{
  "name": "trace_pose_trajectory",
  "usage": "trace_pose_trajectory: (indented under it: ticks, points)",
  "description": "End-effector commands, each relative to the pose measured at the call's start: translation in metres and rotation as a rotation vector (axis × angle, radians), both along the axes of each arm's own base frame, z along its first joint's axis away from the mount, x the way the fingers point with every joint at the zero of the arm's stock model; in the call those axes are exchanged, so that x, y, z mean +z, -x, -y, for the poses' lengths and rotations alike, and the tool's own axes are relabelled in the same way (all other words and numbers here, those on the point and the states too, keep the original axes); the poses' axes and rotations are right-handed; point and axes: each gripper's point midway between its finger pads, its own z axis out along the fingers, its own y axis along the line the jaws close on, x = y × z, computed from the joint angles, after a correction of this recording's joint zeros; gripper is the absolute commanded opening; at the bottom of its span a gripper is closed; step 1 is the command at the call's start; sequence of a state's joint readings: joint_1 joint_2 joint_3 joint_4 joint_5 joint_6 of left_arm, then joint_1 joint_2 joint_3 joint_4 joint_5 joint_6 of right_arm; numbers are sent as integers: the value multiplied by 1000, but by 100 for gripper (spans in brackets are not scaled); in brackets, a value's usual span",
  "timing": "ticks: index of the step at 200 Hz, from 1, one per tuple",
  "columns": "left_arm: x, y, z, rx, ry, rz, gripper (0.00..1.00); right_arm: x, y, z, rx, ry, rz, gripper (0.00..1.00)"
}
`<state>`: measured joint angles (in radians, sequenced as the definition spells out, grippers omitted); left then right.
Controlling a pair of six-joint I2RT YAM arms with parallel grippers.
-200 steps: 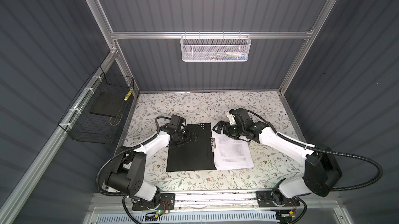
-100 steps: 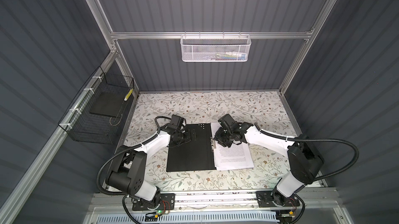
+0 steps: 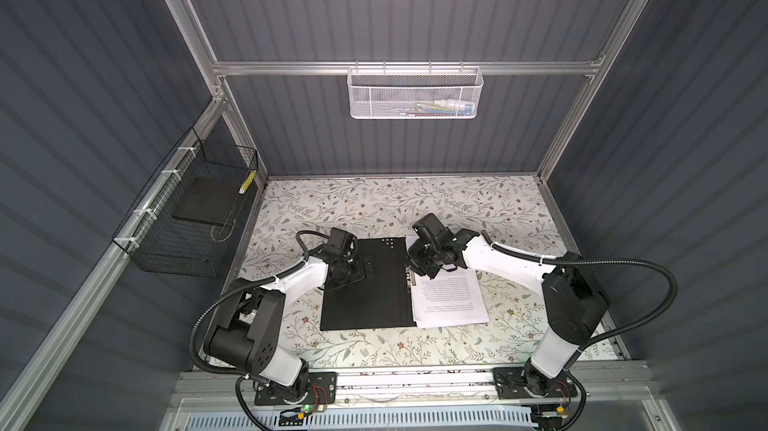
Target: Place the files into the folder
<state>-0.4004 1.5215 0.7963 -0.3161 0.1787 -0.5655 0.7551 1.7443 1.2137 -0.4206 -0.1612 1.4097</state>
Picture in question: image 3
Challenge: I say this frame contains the red folder black inside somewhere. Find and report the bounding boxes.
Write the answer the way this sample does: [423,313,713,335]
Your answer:
[320,237,417,331]

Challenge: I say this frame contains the printed paper sheet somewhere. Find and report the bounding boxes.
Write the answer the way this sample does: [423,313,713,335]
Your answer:
[411,268,490,329]

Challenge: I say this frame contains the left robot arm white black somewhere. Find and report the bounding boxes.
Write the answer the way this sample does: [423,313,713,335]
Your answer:
[189,228,368,403]

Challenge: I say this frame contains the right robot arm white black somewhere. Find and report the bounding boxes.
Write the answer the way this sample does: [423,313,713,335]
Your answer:
[407,213,610,397]

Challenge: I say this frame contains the yellow green marker pen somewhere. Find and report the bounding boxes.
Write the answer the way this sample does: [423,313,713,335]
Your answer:
[238,171,257,195]

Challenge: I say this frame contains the black pad in basket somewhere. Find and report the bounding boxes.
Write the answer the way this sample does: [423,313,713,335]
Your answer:
[171,177,244,226]

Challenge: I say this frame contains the pens in white basket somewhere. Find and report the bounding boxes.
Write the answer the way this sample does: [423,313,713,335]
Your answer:
[393,99,476,119]

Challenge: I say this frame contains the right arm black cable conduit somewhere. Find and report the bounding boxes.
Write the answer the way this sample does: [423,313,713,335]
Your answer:
[488,241,679,431]

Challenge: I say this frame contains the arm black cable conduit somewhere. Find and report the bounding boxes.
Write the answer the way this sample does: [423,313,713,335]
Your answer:
[188,229,331,431]
[488,241,679,431]

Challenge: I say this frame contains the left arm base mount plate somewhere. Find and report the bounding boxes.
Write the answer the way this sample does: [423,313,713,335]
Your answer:
[253,371,338,406]

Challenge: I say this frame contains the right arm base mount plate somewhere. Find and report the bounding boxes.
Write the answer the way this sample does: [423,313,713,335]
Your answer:
[491,365,579,400]

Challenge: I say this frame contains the black wire mesh basket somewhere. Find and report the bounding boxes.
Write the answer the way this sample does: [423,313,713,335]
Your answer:
[113,131,259,278]

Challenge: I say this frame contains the white wire mesh basket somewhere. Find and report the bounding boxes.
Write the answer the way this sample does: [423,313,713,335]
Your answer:
[346,66,484,120]

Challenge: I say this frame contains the aluminium front rail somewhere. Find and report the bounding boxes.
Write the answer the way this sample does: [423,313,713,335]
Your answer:
[169,360,659,409]

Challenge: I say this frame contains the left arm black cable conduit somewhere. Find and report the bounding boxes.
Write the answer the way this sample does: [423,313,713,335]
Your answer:
[188,229,331,431]

